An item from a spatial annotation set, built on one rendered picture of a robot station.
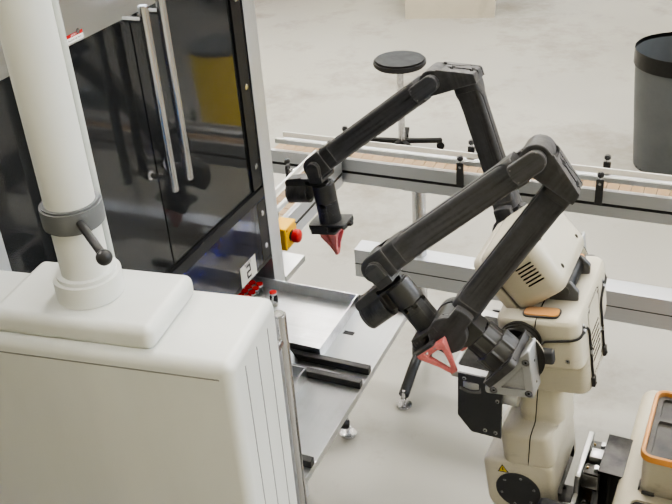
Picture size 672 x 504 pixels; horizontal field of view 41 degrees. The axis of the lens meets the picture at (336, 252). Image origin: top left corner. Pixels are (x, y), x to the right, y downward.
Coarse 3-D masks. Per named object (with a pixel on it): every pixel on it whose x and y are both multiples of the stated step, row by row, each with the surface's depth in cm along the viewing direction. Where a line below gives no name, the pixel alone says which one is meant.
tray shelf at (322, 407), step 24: (360, 336) 238; (384, 336) 237; (360, 360) 229; (312, 384) 222; (336, 384) 221; (312, 408) 214; (336, 408) 214; (312, 432) 207; (336, 432) 208; (312, 456) 200
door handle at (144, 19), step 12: (144, 12) 174; (120, 24) 178; (144, 24) 175; (144, 36) 176; (156, 60) 179; (156, 72) 180; (156, 84) 181; (156, 96) 182; (156, 108) 184; (168, 132) 187; (168, 144) 188; (168, 156) 189; (168, 168) 191; (168, 180) 193
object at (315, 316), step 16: (272, 288) 260; (288, 288) 257; (304, 288) 255; (320, 288) 252; (288, 304) 252; (304, 304) 252; (320, 304) 251; (336, 304) 251; (352, 304) 245; (288, 320) 246; (304, 320) 245; (320, 320) 245; (336, 320) 244; (304, 336) 239; (320, 336) 238; (336, 336) 238; (320, 352) 229
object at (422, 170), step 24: (288, 144) 330; (312, 144) 326; (384, 144) 321; (360, 168) 320; (384, 168) 316; (408, 168) 312; (432, 168) 309; (456, 168) 303; (480, 168) 308; (576, 168) 297; (600, 168) 293; (432, 192) 313; (528, 192) 298; (600, 192) 287; (624, 192) 285; (648, 192) 285; (624, 216) 288; (648, 216) 285
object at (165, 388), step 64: (0, 320) 130; (64, 320) 127; (128, 320) 125; (192, 320) 130; (256, 320) 130; (0, 384) 135; (64, 384) 131; (128, 384) 127; (192, 384) 123; (256, 384) 130; (0, 448) 142; (64, 448) 138; (128, 448) 134; (192, 448) 130; (256, 448) 133
